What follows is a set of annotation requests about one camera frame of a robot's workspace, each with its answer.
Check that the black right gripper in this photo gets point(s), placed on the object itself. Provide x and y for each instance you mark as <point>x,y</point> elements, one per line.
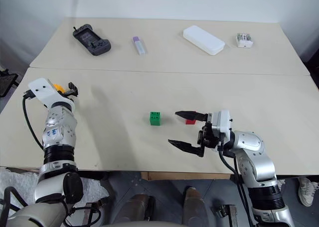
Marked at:
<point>208,136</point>

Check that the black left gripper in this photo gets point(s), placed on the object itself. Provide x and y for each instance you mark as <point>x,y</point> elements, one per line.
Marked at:
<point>72,91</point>

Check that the yellow cube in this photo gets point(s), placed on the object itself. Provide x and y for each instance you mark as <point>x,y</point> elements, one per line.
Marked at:
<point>59,88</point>

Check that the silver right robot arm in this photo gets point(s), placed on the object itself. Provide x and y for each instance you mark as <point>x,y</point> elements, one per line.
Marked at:
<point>256,157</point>

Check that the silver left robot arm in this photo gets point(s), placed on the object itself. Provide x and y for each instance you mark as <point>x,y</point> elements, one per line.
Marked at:
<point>59,133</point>

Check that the red cube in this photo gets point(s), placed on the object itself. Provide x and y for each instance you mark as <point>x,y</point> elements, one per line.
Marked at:
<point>190,122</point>

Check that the green cube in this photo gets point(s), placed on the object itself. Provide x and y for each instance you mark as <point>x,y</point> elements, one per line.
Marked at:
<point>155,119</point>

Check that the wooden board under table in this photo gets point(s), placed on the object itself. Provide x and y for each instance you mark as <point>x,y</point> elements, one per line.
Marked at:
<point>184,176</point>

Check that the dark grey handheld game controller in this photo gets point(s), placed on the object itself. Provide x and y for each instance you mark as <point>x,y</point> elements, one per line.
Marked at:
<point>91,40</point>

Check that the dark rounded shape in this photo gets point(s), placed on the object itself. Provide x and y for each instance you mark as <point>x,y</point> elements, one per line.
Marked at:
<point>194,205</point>
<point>139,208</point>

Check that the white tube with purple cap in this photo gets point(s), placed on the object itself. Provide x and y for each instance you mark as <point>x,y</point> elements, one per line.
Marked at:
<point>139,45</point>

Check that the white plastic case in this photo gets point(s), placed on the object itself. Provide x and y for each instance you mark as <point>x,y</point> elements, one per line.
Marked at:
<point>204,39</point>

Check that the small white battery charger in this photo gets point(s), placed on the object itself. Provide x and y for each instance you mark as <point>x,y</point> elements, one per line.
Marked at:
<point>244,40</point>

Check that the white sneaker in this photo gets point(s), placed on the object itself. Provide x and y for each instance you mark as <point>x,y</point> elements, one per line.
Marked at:
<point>306,191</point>

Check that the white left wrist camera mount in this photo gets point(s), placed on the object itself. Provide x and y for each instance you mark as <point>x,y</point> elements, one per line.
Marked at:
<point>45,91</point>

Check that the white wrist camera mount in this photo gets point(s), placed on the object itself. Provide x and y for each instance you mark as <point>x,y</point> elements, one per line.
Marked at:
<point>222,123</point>
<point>45,91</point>

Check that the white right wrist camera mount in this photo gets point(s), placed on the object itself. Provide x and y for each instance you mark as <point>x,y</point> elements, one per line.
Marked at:
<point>222,123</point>

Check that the black frame beside table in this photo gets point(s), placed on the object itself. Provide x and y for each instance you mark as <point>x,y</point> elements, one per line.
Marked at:
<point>6,82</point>

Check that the metal clamp bracket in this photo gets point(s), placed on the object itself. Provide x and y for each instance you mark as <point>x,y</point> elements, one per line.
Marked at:
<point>225,212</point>

